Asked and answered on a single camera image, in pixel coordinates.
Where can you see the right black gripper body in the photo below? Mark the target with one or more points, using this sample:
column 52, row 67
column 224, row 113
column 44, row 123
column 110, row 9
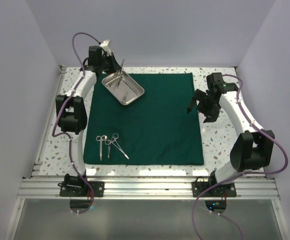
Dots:
column 206, row 104

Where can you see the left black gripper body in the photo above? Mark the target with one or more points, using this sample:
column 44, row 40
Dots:
column 106, row 63

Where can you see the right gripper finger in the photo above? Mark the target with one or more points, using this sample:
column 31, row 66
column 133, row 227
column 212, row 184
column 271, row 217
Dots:
column 198, row 96
column 211, row 115

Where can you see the stainless steel instrument tray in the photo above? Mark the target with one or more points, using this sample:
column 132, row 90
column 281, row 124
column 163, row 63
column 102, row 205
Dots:
column 123, row 87

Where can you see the dark green surgical cloth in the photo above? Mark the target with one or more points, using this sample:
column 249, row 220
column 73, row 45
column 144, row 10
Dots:
column 144, row 120

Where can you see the long steel curved forceps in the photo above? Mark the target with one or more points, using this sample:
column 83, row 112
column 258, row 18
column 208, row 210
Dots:
column 114, row 141

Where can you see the steel surgical scissors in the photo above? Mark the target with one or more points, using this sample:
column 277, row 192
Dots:
column 101, row 139

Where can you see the small steel hemostat clamp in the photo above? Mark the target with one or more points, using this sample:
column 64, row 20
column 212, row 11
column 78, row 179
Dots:
column 108, row 143

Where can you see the steel tweezers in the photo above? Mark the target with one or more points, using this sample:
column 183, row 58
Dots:
column 121, row 68

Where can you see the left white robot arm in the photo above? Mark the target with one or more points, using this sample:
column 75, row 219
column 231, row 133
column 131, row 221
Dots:
column 71, row 116

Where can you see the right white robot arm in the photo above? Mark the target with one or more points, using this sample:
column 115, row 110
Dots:
column 253, row 148

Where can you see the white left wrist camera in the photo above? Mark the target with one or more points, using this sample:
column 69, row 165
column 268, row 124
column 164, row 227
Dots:
column 105, row 46

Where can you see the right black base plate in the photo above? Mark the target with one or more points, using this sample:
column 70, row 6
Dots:
column 201, row 184

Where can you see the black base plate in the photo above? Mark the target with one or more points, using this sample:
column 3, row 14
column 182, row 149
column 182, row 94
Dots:
column 67, row 190
column 201, row 184

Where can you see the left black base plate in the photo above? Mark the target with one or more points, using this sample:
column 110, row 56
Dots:
column 67, row 190

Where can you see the aluminium rail frame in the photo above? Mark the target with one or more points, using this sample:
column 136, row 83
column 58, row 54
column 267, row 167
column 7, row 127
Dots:
column 147, row 186

